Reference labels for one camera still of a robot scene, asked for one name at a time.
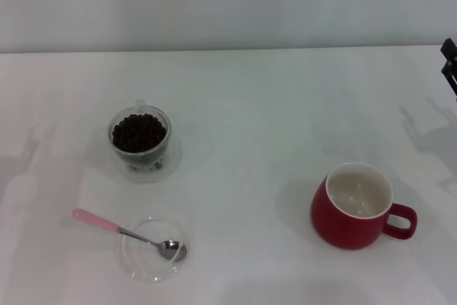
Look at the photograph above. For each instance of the red mug white inside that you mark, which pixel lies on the red mug white inside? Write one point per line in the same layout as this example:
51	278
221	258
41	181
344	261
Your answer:
339	230

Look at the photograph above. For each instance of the clear glass saucer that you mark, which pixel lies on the clear glass saucer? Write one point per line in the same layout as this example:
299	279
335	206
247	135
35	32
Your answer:
143	266

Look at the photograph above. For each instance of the coffee bean pile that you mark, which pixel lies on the coffee bean pile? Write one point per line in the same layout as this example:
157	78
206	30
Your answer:
139	133

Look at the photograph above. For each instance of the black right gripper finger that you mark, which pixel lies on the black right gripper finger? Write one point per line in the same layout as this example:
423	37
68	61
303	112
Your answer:
449	48

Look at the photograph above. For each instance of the double-walled glass cup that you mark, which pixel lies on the double-walled glass cup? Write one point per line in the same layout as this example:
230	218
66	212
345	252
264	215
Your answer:
150	172

